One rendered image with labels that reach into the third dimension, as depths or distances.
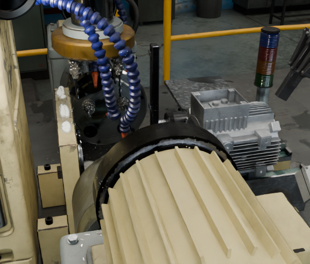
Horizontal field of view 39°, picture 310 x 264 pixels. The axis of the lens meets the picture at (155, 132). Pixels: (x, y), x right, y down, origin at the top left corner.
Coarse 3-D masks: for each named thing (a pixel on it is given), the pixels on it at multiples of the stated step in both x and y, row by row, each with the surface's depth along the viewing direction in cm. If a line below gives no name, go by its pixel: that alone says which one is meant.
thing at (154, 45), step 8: (152, 48) 114; (152, 56) 115; (152, 64) 116; (152, 72) 117; (152, 80) 118; (152, 88) 119; (152, 96) 120; (152, 104) 122; (152, 112) 123; (152, 120) 124; (160, 120) 126
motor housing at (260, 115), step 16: (256, 112) 113; (272, 112) 114; (240, 128) 111; (256, 128) 112; (240, 144) 109; (256, 144) 111; (272, 144) 111; (240, 160) 111; (256, 160) 112; (272, 160) 113
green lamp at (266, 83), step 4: (256, 72) 145; (256, 76) 146; (260, 76) 144; (264, 76) 143; (268, 76) 143; (272, 76) 144; (256, 80) 146; (260, 80) 144; (264, 80) 144; (268, 80) 144; (272, 80) 145; (256, 84) 146; (260, 84) 145; (264, 84) 145; (268, 84) 145
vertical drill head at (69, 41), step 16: (80, 0) 88; (96, 0) 89; (112, 0) 92; (112, 16) 93; (64, 32) 93; (80, 32) 90; (96, 32) 90; (128, 32) 95; (64, 48) 90; (80, 48) 89; (112, 48) 90
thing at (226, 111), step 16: (192, 96) 113; (208, 96) 116; (224, 96) 117; (240, 96) 112; (192, 112) 115; (208, 112) 106; (224, 112) 108; (240, 112) 109; (208, 128) 109; (224, 128) 110
